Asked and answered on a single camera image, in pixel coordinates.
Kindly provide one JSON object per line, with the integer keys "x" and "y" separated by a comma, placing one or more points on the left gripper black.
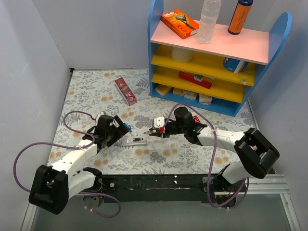
{"x": 119, "y": 131}

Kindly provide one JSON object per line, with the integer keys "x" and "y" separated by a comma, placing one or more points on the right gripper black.
{"x": 165, "y": 131}

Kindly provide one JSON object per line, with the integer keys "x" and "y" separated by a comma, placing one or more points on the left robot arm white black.
{"x": 54, "y": 185}

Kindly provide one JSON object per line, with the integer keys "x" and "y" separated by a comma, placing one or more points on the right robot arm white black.
{"x": 257, "y": 155}

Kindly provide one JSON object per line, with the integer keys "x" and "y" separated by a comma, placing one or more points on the red white remote control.
{"x": 196, "y": 119}

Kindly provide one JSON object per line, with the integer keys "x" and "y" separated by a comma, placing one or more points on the blue clip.
{"x": 128, "y": 127}

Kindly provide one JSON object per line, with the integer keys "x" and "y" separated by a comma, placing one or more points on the red toothpaste box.
{"x": 125, "y": 91}

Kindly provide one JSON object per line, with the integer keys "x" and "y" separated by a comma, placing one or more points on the yellow soap pack left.
{"x": 163, "y": 89}

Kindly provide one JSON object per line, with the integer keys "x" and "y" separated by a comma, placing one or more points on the floral table mat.
{"x": 91, "y": 92}

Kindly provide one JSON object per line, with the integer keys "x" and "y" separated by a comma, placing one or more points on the yellow white pack middle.
{"x": 184, "y": 93}

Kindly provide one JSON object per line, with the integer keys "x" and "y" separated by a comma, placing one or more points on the black base bar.
{"x": 153, "y": 188}

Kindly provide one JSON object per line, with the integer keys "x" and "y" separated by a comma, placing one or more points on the white pack right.
{"x": 205, "y": 99}

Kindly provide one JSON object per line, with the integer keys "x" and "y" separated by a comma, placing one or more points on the red box on shelf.
{"x": 200, "y": 80}

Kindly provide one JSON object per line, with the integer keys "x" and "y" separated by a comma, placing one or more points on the white paper roll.
{"x": 182, "y": 55}

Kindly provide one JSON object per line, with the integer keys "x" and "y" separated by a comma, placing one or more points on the blue shelf unit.
{"x": 229, "y": 90}

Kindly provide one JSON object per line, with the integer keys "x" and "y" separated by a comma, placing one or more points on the blue white can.
{"x": 234, "y": 65}

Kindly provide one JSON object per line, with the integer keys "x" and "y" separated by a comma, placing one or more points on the orange razor box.
{"x": 180, "y": 23}

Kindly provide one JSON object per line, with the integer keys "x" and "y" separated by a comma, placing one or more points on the clear plastic bottle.
{"x": 209, "y": 16}

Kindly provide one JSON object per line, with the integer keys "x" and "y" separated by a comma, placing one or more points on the orange cylindrical bottle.
{"x": 239, "y": 16}

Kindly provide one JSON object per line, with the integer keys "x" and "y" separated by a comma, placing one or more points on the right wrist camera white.
{"x": 159, "y": 124}

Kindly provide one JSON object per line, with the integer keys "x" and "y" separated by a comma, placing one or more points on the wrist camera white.
{"x": 101, "y": 113}
{"x": 159, "y": 124}

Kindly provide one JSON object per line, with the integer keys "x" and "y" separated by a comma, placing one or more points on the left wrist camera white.
{"x": 101, "y": 113}

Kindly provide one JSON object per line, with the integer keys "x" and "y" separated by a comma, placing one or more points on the aluminium rail frame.
{"x": 265, "y": 206}

